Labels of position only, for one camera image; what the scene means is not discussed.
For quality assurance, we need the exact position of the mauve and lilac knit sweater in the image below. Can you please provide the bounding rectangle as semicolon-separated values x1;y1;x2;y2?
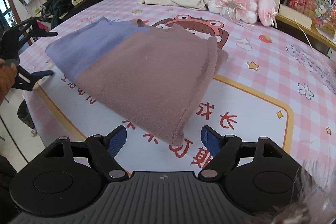
46;17;228;146

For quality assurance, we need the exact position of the dark green clothes heap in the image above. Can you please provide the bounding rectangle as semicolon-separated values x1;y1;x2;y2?
40;0;73;28

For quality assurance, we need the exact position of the person's left hand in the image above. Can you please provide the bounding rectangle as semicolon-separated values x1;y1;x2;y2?
0;59;18;102

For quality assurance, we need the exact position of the pink checked cartoon table mat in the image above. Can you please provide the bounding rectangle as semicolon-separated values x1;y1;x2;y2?
20;0;335;174

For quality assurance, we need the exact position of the colourful paper star bouquet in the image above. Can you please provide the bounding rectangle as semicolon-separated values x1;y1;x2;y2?
314;0;335;32

